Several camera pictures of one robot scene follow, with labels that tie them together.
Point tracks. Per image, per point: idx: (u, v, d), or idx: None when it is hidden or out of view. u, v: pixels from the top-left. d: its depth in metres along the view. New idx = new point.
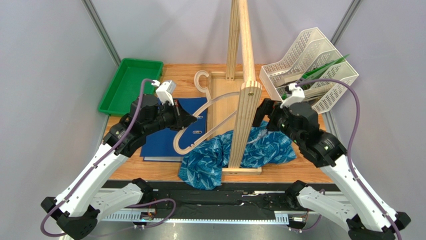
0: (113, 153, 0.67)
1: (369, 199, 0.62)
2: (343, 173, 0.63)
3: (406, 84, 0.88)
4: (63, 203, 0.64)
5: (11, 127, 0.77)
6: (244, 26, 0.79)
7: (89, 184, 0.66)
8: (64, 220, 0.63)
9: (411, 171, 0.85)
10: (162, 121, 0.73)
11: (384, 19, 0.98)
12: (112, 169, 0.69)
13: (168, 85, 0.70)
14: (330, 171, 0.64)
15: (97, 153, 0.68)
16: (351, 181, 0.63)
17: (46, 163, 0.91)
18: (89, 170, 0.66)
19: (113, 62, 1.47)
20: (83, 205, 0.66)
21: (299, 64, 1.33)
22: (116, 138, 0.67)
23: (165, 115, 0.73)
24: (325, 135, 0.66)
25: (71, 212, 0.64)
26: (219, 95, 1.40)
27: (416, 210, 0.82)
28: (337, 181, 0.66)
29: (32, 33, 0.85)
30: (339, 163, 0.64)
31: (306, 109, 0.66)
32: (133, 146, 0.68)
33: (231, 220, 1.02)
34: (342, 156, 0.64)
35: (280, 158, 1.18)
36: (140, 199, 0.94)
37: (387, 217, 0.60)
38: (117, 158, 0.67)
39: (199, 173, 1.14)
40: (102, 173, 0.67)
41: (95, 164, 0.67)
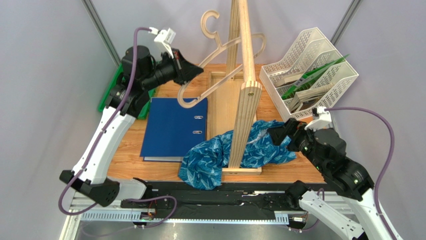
0: (119, 115, 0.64)
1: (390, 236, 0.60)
2: (368, 207, 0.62)
3: (405, 84, 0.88)
4: (81, 172, 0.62)
5: (10, 126, 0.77)
6: (244, 26, 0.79)
7: (103, 150, 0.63)
8: (87, 187, 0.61)
9: (410, 171, 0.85)
10: (162, 74, 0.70)
11: (384, 19, 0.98)
12: (122, 131, 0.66)
13: (165, 33, 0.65)
14: (354, 203, 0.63)
15: (102, 118, 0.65)
16: (374, 216, 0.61)
17: (46, 163, 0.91)
18: (99, 135, 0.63)
19: (113, 62, 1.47)
20: (102, 170, 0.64)
21: (299, 64, 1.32)
22: (118, 99, 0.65)
23: (165, 69, 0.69)
24: (355, 166, 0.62)
25: (92, 179, 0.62)
26: (219, 95, 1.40)
27: (415, 210, 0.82)
28: (359, 214, 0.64)
29: (32, 33, 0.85)
30: (366, 198, 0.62)
31: (334, 137, 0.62)
32: (138, 105, 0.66)
33: (232, 220, 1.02)
34: (370, 190, 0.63)
35: (280, 158, 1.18)
36: (143, 194, 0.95)
37: None
38: (125, 119, 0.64)
39: (199, 173, 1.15)
40: (114, 136, 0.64)
41: (104, 128, 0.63)
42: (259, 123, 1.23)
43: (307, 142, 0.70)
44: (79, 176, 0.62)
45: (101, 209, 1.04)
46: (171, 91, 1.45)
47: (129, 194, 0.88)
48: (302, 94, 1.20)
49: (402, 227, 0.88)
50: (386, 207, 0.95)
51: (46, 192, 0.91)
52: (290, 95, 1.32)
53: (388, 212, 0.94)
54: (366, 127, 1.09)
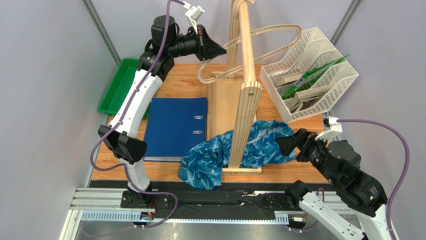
0: (151, 76, 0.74)
1: None
2: (381, 222, 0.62)
3: (405, 85, 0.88)
4: (118, 125, 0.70)
5: (11, 127, 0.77)
6: (244, 26, 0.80)
7: (137, 106, 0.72)
8: (124, 137, 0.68)
9: (411, 171, 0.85)
10: (184, 46, 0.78)
11: (384, 20, 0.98)
12: (151, 92, 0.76)
13: (193, 10, 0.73)
14: (367, 217, 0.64)
15: (136, 79, 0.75)
16: (384, 230, 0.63)
17: (46, 163, 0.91)
18: (133, 93, 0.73)
19: (113, 62, 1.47)
20: (135, 125, 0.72)
21: (299, 63, 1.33)
22: (148, 62, 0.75)
23: (189, 42, 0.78)
24: (371, 182, 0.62)
25: (128, 131, 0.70)
26: (219, 95, 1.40)
27: (415, 209, 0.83)
28: (368, 225, 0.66)
29: (32, 33, 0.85)
30: (378, 213, 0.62)
31: (349, 151, 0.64)
32: (165, 68, 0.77)
33: (231, 220, 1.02)
34: (383, 205, 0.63)
35: (280, 158, 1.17)
36: (147, 184, 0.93)
37: None
38: (155, 80, 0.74)
39: (199, 173, 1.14)
40: (145, 95, 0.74)
41: (137, 87, 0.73)
42: (259, 123, 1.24)
43: (319, 153, 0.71)
44: (115, 129, 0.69)
45: (101, 210, 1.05)
46: (171, 91, 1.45)
47: (135, 181, 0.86)
48: (302, 94, 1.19)
49: (402, 226, 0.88)
50: None
51: (46, 192, 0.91)
52: (290, 95, 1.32)
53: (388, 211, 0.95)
54: (366, 127, 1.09)
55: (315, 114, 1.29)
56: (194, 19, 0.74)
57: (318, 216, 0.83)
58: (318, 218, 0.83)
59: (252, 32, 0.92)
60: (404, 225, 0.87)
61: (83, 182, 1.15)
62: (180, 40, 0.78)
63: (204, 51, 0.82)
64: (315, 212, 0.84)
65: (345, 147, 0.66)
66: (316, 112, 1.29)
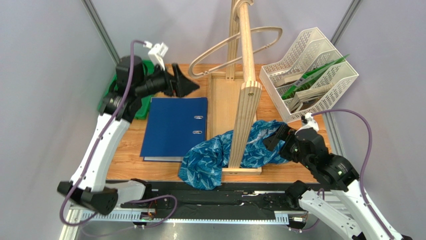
0: (116, 120, 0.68)
1: (379, 226, 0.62)
2: (355, 198, 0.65)
3: (405, 84, 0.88)
4: (81, 181, 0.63)
5: (11, 126, 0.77)
6: (244, 26, 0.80)
7: (101, 156, 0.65)
8: (87, 195, 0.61)
9: (410, 171, 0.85)
10: (153, 85, 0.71)
11: (383, 20, 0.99)
12: (117, 136, 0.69)
13: (157, 46, 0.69)
14: (342, 196, 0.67)
15: (98, 125, 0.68)
16: (362, 206, 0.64)
17: (47, 163, 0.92)
18: (96, 142, 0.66)
19: (113, 62, 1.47)
20: (101, 178, 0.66)
21: (299, 64, 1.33)
22: (112, 105, 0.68)
23: (156, 79, 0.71)
24: (339, 159, 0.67)
25: (92, 186, 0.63)
26: (219, 95, 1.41)
27: (414, 209, 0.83)
28: (348, 206, 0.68)
29: (32, 33, 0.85)
30: (351, 189, 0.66)
31: (312, 133, 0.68)
32: (132, 109, 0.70)
33: (231, 220, 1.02)
34: (355, 181, 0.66)
35: (280, 158, 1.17)
36: (144, 191, 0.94)
37: None
38: (120, 124, 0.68)
39: (199, 173, 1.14)
40: (110, 141, 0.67)
41: (100, 135, 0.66)
42: (259, 123, 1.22)
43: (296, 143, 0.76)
44: (77, 186, 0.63)
45: None
46: None
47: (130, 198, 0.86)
48: (302, 94, 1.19)
49: (402, 227, 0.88)
50: (385, 207, 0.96)
51: (46, 192, 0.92)
52: (290, 95, 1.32)
53: (388, 211, 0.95)
54: (366, 128, 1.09)
55: None
56: (161, 55, 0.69)
57: (317, 214, 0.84)
58: (317, 215, 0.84)
59: (253, 29, 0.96)
60: (404, 225, 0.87)
61: None
62: (148, 79, 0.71)
63: (178, 88, 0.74)
64: (314, 208, 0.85)
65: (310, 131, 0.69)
66: None
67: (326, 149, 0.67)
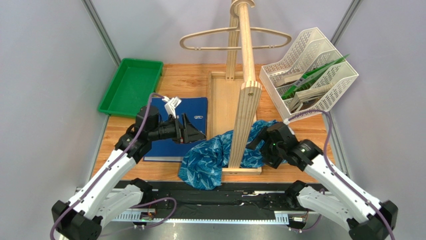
0: (126, 155, 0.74)
1: (351, 192, 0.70)
2: (322, 169, 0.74)
3: (406, 84, 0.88)
4: (78, 203, 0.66)
5: (10, 126, 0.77)
6: (244, 26, 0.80)
7: (104, 185, 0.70)
8: (79, 218, 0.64)
9: (411, 171, 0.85)
10: (164, 131, 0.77)
11: (384, 20, 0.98)
12: (124, 171, 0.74)
13: (171, 100, 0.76)
14: (311, 171, 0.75)
15: (110, 157, 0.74)
16: (330, 176, 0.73)
17: (46, 163, 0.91)
18: (104, 171, 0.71)
19: (113, 62, 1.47)
20: (95, 206, 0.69)
21: (299, 64, 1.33)
22: (126, 143, 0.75)
23: (167, 127, 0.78)
24: (303, 141, 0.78)
25: (86, 211, 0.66)
26: (219, 95, 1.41)
27: (414, 210, 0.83)
28: (321, 180, 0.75)
29: (32, 33, 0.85)
30: (317, 162, 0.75)
31: (279, 124, 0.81)
32: (142, 151, 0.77)
33: (231, 220, 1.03)
34: (320, 156, 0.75)
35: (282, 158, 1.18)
36: (141, 198, 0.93)
37: (369, 205, 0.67)
38: (129, 161, 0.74)
39: (199, 173, 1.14)
40: (116, 174, 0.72)
41: (110, 166, 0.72)
42: (259, 123, 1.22)
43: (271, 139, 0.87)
44: (73, 207, 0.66)
45: None
46: (171, 92, 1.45)
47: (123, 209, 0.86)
48: (302, 94, 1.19)
49: (403, 227, 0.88)
50: None
51: (46, 192, 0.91)
52: (290, 95, 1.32)
53: None
54: (366, 127, 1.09)
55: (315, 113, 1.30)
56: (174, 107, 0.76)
57: (317, 207, 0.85)
58: (316, 208, 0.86)
59: (252, 28, 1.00)
60: (405, 225, 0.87)
61: (83, 182, 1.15)
62: (161, 127, 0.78)
63: (184, 135, 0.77)
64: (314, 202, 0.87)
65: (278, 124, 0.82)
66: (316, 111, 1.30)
67: (292, 136, 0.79)
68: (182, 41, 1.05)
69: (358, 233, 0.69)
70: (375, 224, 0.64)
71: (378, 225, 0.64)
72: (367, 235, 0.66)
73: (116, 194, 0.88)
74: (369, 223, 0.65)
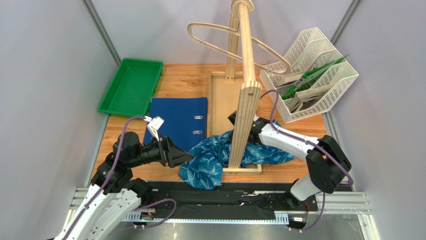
0: (102, 193, 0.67)
1: (293, 139, 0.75)
2: (269, 132, 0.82)
3: (406, 84, 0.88)
4: None
5: (10, 125, 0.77)
6: (244, 26, 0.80)
7: (83, 224, 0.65)
8: None
9: (410, 171, 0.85)
10: (147, 156, 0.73)
11: (384, 20, 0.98)
12: (104, 204, 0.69)
13: (154, 120, 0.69)
14: (264, 139, 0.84)
15: (87, 193, 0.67)
16: (277, 135, 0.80)
17: (46, 163, 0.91)
18: (81, 211, 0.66)
19: (113, 62, 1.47)
20: None
21: (299, 64, 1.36)
22: (103, 177, 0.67)
23: (150, 151, 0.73)
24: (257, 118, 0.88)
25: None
26: (219, 95, 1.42)
27: (413, 209, 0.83)
28: (274, 143, 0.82)
29: (32, 33, 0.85)
30: (265, 129, 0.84)
31: None
32: (121, 182, 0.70)
33: (231, 220, 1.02)
34: (267, 125, 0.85)
35: (279, 158, 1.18)
36: (139, 201, 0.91)
37: (308, 143, 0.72)
38: (107, 198, 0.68)
39: (199, 173, 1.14)
40: (96, 212, 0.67)
41: (87, 205, 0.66)
42: None
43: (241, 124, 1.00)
44: None
45: None
46: (171, 91, 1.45)
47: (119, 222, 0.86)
48: (302, 94, 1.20)
49: (402, 228, 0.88)
50: (386, 207, 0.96)
51: (46, 192, 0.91)
52: (290, 95, 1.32)
53: (388, 212, 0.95)
54: (366, 128, 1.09)
55: (315, 113, 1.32)
56: (155, 130, 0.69)
57: (308, 191, 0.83)
58: (309, 193, 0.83)
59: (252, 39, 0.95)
60: (404, 225, 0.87)
61: (83, 182, 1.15)
62: (143, 150, 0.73)
63: (170, 159, 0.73)
64: (302, 188, 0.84)
65: None
66: (316, 111, 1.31)
67: None
68: (190, 27, 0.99)
69: (314, 176, 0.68)
70: (314, 154, 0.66)
71: (319, 155, 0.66)
72: (317, 172, 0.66)
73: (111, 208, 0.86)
74: (309, 155, 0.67)
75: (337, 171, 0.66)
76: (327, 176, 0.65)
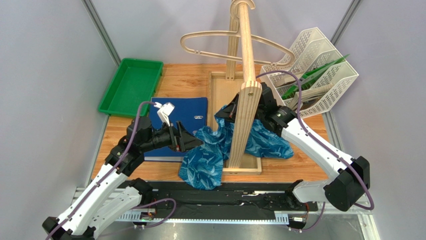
0: (115, 172, 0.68)
1: (324, 149, 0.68)
2: (296, 131, 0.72)
3: (406, 84, 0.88)
4: (66, 222, 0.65)
5: (11, 125, 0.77)
6: (244, 26, 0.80)
7: (92, 202, 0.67)
8: (66, 238, 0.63)
9: (410, 171, 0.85)
10: (159, 140, 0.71)
11: (384, 20, 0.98)
12: (114, 186, 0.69)
13: (165, 106, 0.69)
14: (286, 133, 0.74)
15: (100, 172, 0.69)
16: (304, 137, 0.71)
17: (46, 163, 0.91)
18: (92, 188, 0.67)
19: (113, 62, 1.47)
20: (84, 223, 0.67)
21: (299, 64, 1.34)
22: (116, 158, 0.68)
23: (161, 135, 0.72)
24: (282, 107, 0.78)
25: (74, 229, 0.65)
26: (219, 95, 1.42)
27: (414, 209, 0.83)
28: (296, 143, 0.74)
29: (32, 33, 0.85)
30: (292, 125, 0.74)
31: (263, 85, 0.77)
32: (134, 165, 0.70)
33: (232, 220, 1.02)
34: (295, 119, 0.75)
35: (275, 154, 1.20)
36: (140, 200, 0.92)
37: (342, 161, 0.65)
38: (118, 177, 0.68)
39: (199, 173, 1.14)
40: (105, 191, 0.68)
41: (98, 182, 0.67)
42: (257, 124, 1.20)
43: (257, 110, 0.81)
44: (62, 225, 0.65)
45: None
46: (171, 91, 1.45)
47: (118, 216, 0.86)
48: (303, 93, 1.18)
49: (403, 228, 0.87)
50: (387, 207, 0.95)
51: (46, 191, 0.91)
52: (290, 95, 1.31)
53: (388, 212, 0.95)
54: (366, 128, 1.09)
55: (315, 114, 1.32)
56: (166, 115, 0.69)
57: (311, 195, 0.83)
58: (311, 197, 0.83)
59: (253, 36, 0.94)
60: (405, 226, 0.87)
61: (83, 182, 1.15)
62: (155, 135, 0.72)
63: (181, 144, 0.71)
64: (306, 192, 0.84)
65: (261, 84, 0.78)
66: (316, 112, 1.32)
67: (274, 100, 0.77)
68: (182, 39, 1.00)
69: (332, 191, 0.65)
70: (345, 178, 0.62)
71: (350, 180, 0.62)
72: (339, 193, 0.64)
73: (113, 200, 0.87)
74: (339, 178, 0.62)
75: (359, 192, 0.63)
76: (348, 198, 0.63)
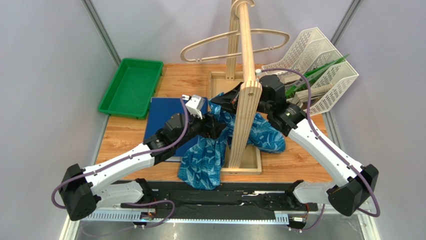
0: (149, 153, 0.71)
1: (335, 156, 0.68)
2: (305, 133, 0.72)
3: (406, 84, 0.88)
4: (90, 174, 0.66)
5: (10, 124, 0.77)
6: (244, 26, 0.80)
7: (119, 168, 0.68)
8: (85, 188, 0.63)
9: (411, 171, 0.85)
10: (192, 132, 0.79)
11: (384, 20, 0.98)
12: (141, 165, 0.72)
13: (198, 100, 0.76)
14: (294, 134, 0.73)
15: (135, 147, 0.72)
16: (314, 140, 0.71)
17: (45, 163, 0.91)
18: (124, 157, 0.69)
19: (113, 62, 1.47)
20: (102, 185, 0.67)
21: (299, 64, 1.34)
22: (153, 145, 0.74)
23: (194, 126, 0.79)
24: (290, 105, 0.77)
25: (94, 185, 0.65)
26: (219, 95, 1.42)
27: (415, 209, 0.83)
28: (303, 144, 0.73)
29: (32, 34, 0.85)
30: (300, 126, 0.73)
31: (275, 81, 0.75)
32: (164, 155, 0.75)
33: (231, 220, 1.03)
34: (304, 120, 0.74)
35: (267, 144, 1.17)
36: (140, 199, 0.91)
37: (351, 169, 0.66)
38: (150, 159, 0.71)
39: (199, 173, 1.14)
40: (133, 166, 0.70)
41: (132, 155, 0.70)
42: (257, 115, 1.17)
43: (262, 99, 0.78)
44: (85, 176, 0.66)
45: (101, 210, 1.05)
46: (171, 91, 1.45)
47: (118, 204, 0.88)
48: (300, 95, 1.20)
49: (405, 228, 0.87)
50: (388, 207, 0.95)
51: (45, 191, 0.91)
52: (290, 95, 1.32)
53: (389, 212, 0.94)
54: (366, 128, 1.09)
55: (315, 114, 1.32)
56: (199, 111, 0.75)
57: (312, 196, 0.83)
58: (311, 199, 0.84)
59: (253, 30, 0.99)
60: (406, 226, 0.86)
61: None
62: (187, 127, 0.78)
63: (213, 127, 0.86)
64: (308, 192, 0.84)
65: (272, 79, 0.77)
66: (316, 112, 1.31)
67: (284, 98, 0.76)
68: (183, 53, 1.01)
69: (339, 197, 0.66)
70: (355, 187, 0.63)
71: (359, 188, 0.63)
72: (345, 199, 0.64)
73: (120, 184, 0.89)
74: (349, 186, 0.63)
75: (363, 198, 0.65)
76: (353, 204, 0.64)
